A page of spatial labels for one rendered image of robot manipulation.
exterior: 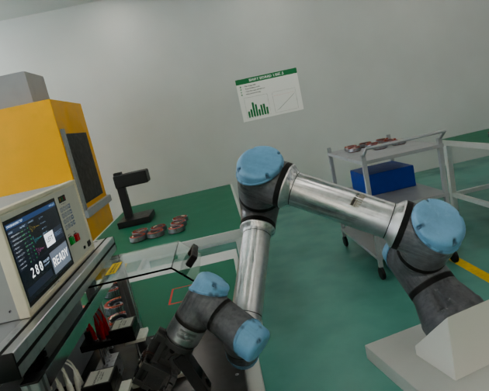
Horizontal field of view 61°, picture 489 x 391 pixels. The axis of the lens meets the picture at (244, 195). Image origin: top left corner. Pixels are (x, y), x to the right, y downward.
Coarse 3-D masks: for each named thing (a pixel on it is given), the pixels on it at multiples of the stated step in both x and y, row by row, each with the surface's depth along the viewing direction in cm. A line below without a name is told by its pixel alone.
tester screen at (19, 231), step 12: (48, 204) 96; (24, 216) 84; (36, 216) 89; (48, 216) 95; (12, 228) 78; (24, 228) 83; (36, 228) 88; (48, 228) 93; (12, 240) 77; (24, 240) 81; (36, 240) 87; (60, 240) 98; (24, 252) 80; (36, 252) 85; (48, 252) 91; (24, 264) 80; (48, 264) 89; (24, 276) 78
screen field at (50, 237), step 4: (60, 224) 100; (56, 228) 97; (60, 228) 99; (48, 232) 93; (52, 232) 95; (56, 232) 97; (60, 232) 99; (44, 236) 90; (48, 236) 92; (52, 236) 94; (56, 236) 96; (60, 236) 98; (48, 240) 92; (52, 240) 94; (56, 240) 96; (48, 244) 91
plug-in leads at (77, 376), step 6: (72, 366) 88; (66, 372) 90; (78, 372) 91; (66, 378) 86; (78, 378) 91; (60, 384) 87; (66, 384) 90; (78, 384) 89; (60, 390) 87; (66, 390) 90; (72, 390) 86; (78, 390) 89
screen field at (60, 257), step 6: (60, 246) 97; (66, 246) 101; (54, 252) 94; (60, 252) 96; (66, 252) 100; (54, 258) 93; (60, 258) 96; (66, 258) 99; (54, 264) 92; (60, 264) 95; (66, 264) 98; (54, 270) 92; (60, 270) 94
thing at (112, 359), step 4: (116, 352) 118; (112, 356) 117; (116, 356) 116; (100, 360) 116; (112, 360) 114; (116, 360) 115; (120, 360) 118; (100, 364) 114; (108, 364) 113; (112, 364) 112; (116, 364) 114; (120, 364) 117; (96, 368) 112; (100, 368) 112; (120, 368) 116; (120, 372) 116
